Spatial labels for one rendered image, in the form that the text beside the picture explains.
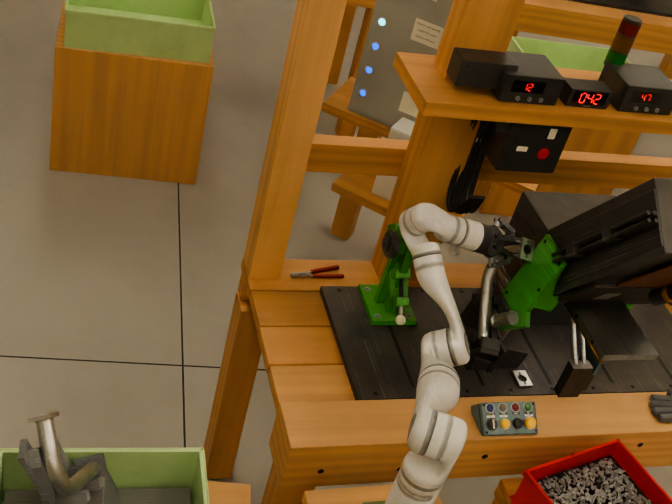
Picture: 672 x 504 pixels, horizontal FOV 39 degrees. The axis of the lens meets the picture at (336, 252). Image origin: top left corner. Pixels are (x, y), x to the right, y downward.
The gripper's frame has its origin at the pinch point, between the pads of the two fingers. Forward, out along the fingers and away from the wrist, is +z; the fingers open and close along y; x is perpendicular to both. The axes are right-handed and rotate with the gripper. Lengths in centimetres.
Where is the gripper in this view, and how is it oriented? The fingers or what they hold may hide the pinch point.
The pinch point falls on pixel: (518, 249)
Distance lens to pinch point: 245.3
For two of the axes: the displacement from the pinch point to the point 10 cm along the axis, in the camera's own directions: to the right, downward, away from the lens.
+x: -4.8, 0.6, 8.7
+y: 1.7, -9.7, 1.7
